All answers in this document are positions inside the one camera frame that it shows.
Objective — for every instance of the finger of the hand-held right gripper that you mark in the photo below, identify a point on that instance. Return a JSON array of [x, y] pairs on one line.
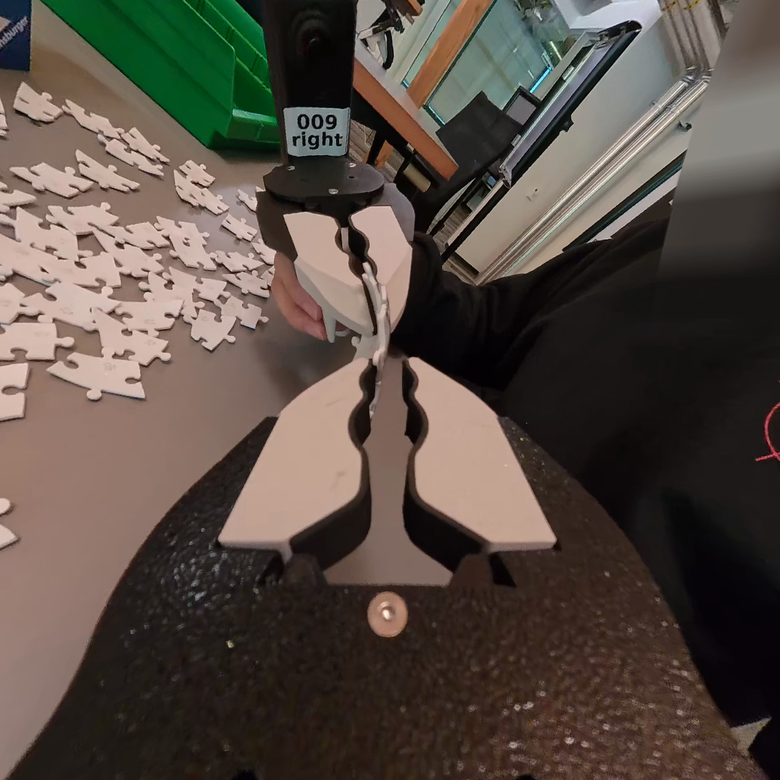
[[317, 256], [387, 244]]

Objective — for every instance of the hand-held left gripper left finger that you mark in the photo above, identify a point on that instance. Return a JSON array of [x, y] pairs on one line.
[[292, 475]]

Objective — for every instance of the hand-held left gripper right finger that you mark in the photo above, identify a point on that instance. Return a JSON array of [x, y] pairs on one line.
[[475, 481]]

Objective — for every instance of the person's right forearm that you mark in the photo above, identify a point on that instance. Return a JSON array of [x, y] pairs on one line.
[[487, 317]]

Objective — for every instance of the pile of white puzzle pieces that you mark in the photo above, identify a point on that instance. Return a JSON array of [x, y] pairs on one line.
[[36, 234]]

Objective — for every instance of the person's right hand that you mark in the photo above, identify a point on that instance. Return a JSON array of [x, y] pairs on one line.
[[292, 292]]

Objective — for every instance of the wooden edged table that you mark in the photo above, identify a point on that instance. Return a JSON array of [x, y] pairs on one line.
[[414, 134]]

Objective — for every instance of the black office chair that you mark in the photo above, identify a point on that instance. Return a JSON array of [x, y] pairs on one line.
[[475, 137]]

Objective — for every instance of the green plastic storage bin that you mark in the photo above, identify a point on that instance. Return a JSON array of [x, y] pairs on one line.
[[170, 55]]

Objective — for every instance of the person's black sweatshirt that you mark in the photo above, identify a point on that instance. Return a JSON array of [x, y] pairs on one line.
[[701, 487]]

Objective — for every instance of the blue cardboard box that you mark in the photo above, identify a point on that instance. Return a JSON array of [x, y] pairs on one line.
[[15, 36]]

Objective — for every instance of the aluminium frame partition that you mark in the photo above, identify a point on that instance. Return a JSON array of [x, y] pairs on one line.
[[609, 152]]

